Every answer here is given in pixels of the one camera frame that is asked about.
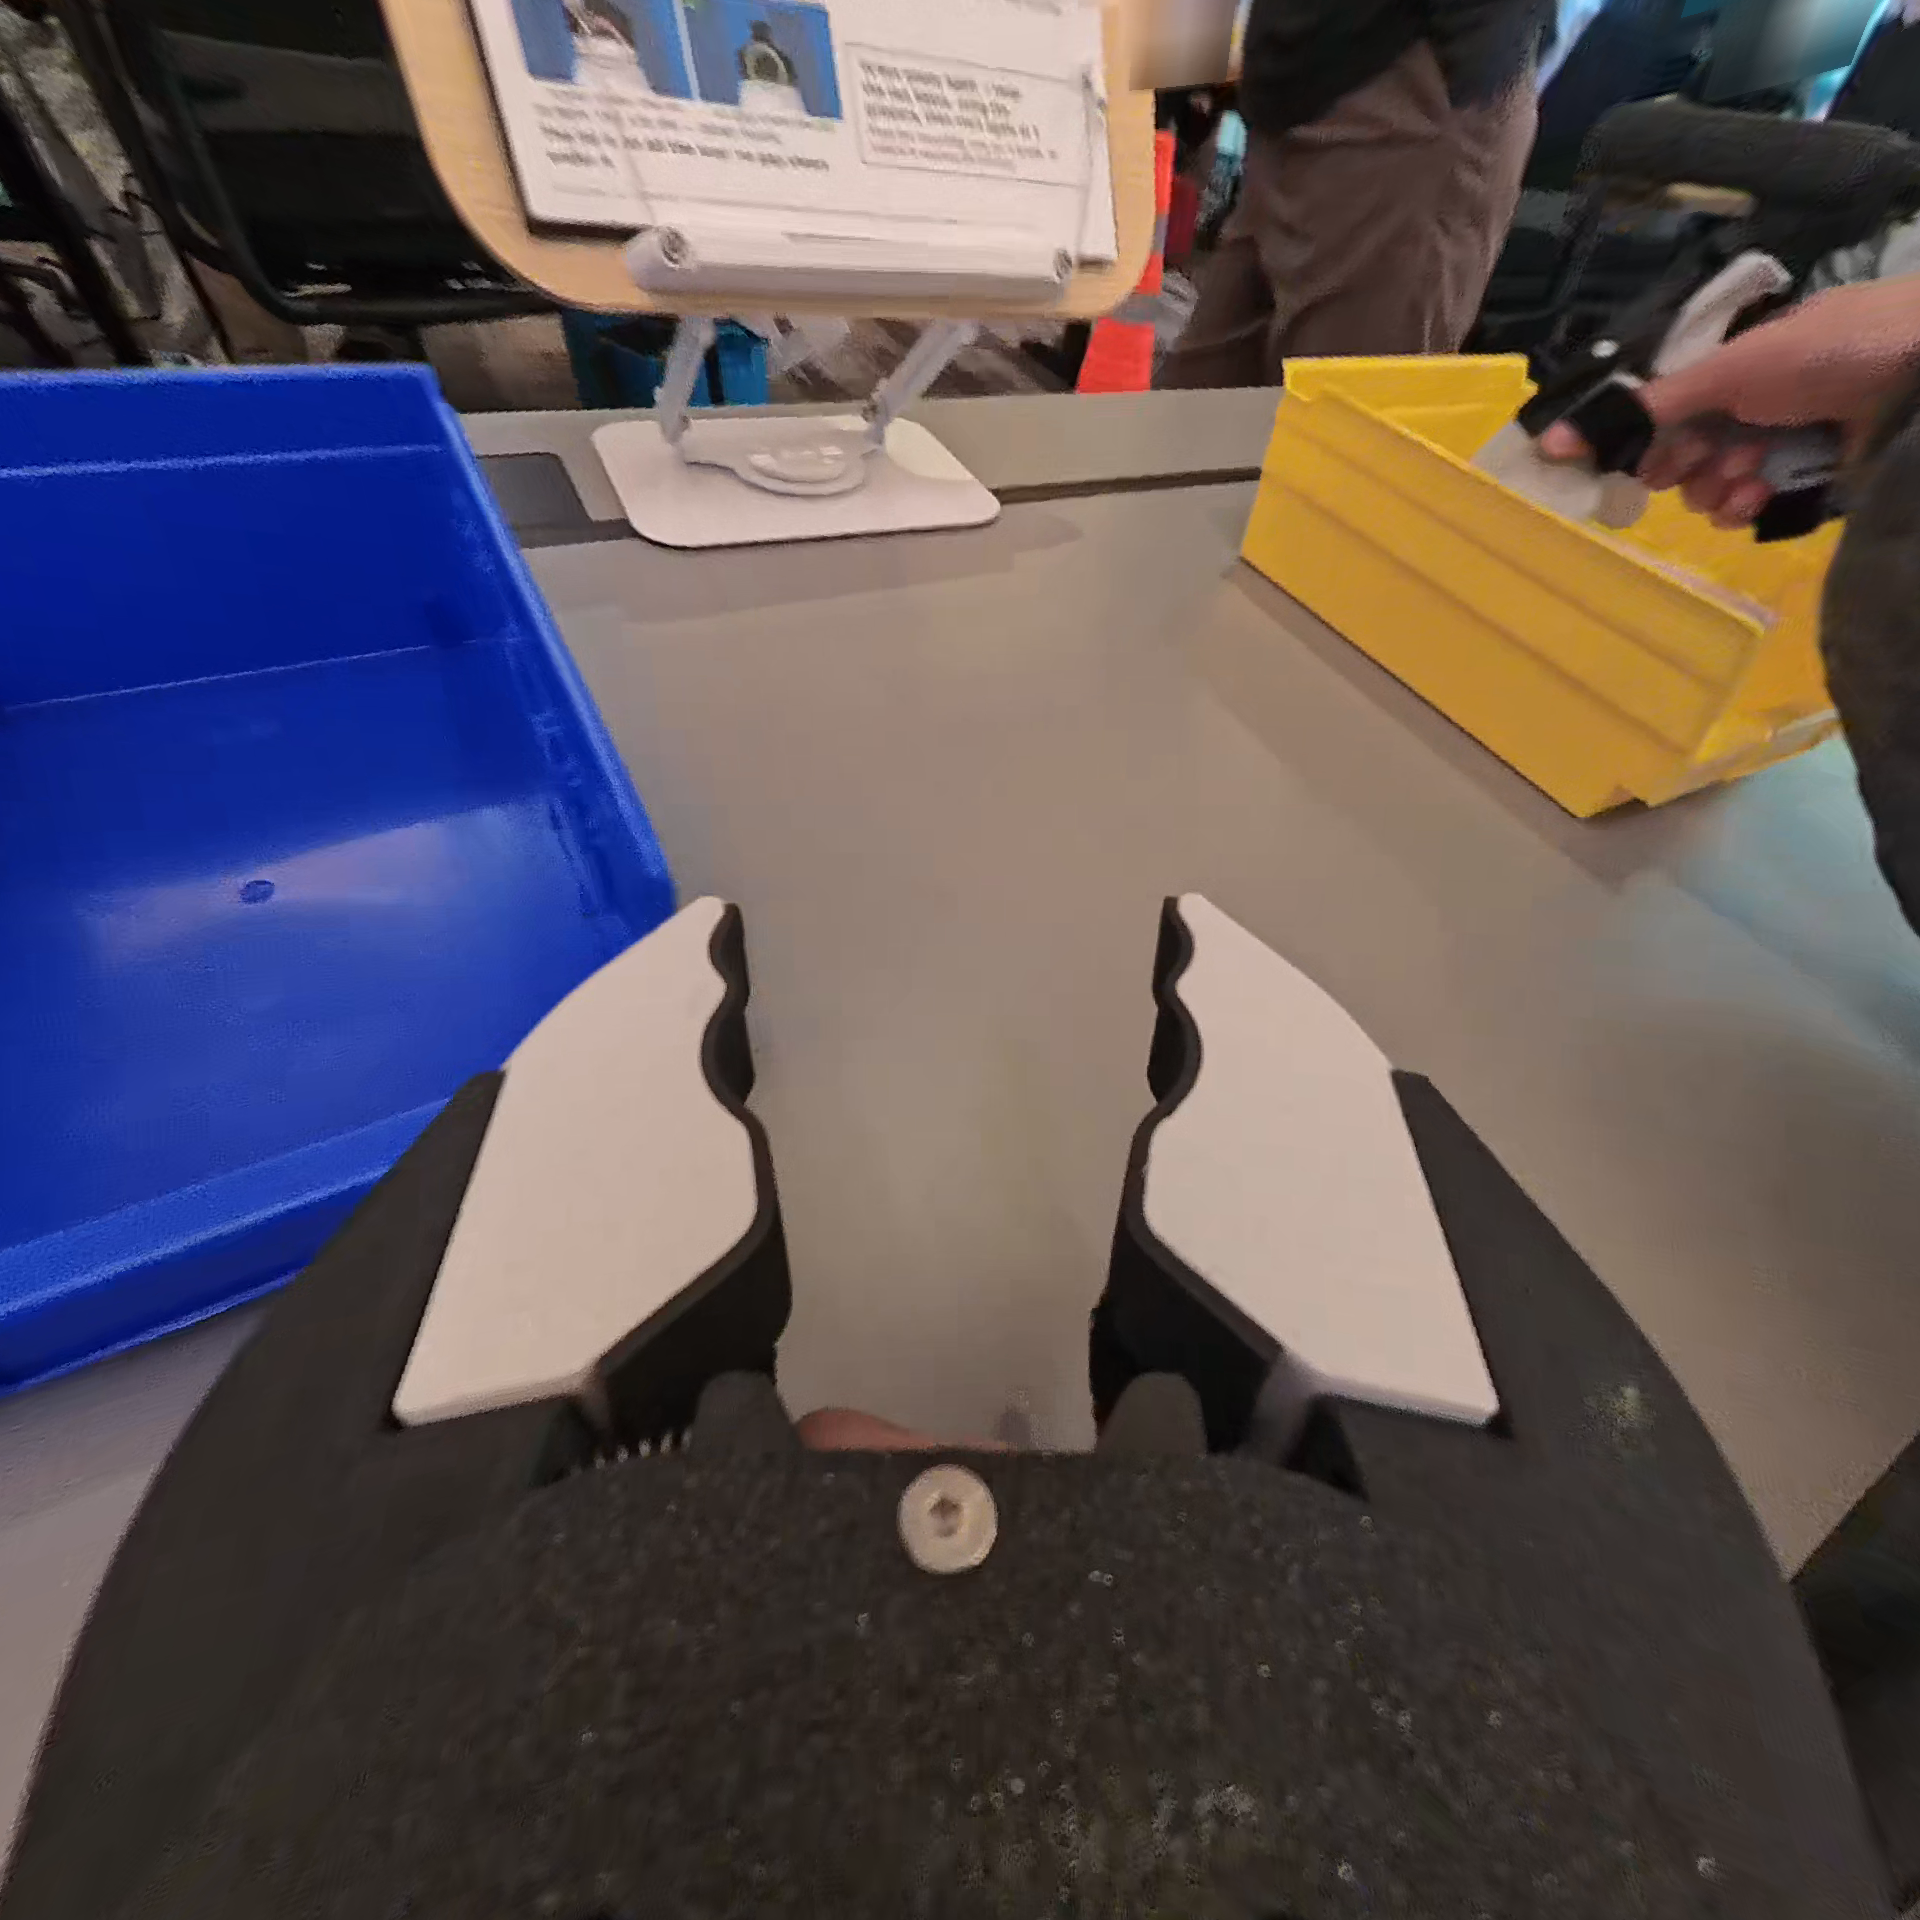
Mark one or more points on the yellow storage bin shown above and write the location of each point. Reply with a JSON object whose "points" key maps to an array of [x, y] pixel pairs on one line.
{"points": [[1501, 629]]}

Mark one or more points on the blue floor box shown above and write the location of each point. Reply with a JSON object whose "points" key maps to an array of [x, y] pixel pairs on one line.
{"points": [[628, 362]]}

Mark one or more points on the instruction sheet on stand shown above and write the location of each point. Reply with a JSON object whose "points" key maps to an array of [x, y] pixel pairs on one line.
{"points": [[480, 195]]}

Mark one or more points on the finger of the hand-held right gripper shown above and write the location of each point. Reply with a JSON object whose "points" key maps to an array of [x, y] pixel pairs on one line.
{"points": [[1575, 486]]}

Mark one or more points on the black office chair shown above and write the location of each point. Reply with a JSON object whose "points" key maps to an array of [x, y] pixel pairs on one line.
{"points": [[300, 151], [1724, 151]]}

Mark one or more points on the blue storage bin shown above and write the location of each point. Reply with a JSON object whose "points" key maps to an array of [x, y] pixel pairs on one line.
{"points": [[300, 823]]}

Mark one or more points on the person's right hand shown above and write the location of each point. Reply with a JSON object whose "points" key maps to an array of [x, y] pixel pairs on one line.
{"points": [[1800, 376]]}

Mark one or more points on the orange traffic cone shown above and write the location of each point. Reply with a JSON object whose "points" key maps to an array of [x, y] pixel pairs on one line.
{"points": [[1124, 331]]}

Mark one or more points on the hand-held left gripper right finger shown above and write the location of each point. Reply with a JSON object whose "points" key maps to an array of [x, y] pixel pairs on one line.
{"points": [[1303, 1201]]}

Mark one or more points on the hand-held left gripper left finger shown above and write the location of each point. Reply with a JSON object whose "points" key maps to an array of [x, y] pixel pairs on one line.
{"points": [[583, 1201]]}

